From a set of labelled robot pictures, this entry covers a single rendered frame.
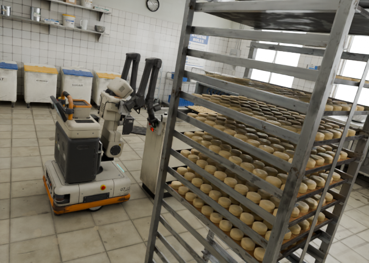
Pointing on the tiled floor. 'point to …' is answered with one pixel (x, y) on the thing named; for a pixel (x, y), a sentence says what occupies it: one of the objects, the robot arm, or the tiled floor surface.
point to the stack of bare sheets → (139, 130)
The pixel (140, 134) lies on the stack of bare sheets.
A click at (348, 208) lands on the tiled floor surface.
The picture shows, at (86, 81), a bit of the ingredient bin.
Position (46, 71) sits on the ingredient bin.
